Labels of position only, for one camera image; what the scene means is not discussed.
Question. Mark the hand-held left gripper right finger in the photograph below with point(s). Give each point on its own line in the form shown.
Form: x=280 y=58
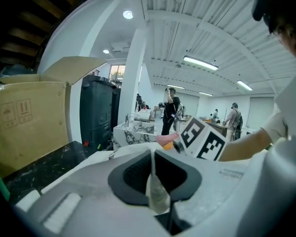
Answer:
x=224 y=201

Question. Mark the long ceiling lamp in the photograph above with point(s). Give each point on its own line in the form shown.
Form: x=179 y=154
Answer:
x=244 y=85
x=199 y=62

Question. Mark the person's right forearm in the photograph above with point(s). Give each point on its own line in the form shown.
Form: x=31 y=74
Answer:
x=246 y=142

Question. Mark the round ceiling lamp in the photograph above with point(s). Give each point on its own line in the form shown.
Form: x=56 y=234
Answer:
x=106 y=51
x=127 y=14

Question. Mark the chrome sink faucet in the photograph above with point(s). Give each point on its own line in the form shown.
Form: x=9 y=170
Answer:
x=128 y=121

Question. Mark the orange cushion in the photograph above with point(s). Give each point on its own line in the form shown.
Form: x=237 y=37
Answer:
x=168 y=147

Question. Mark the pink padded pet bed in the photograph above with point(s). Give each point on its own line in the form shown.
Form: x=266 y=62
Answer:
x=166 y=137

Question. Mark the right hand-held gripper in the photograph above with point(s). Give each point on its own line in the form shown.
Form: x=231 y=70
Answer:
x=202 y=139

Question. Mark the black marble table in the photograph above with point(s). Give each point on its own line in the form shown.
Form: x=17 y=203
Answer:
x=51 y=162

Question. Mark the black head-mounted camera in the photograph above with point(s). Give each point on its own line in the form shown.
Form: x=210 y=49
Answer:
x=260 y=5

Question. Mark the window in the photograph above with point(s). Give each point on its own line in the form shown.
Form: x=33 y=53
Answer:
x=118 y=71

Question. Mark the open cardboard box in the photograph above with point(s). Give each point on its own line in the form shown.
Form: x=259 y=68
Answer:
x=32 y=122

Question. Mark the person's white printed shirt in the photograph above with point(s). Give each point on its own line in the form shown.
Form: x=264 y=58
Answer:
x=291 y=102

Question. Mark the white marble sink cabinet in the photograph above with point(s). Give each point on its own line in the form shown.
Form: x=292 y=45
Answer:
x=135 y=134

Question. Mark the tall black cabinet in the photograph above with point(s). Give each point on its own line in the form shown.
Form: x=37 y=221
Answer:
x=96 y=107

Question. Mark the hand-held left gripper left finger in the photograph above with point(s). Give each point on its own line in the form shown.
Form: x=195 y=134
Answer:
x=93 y=201

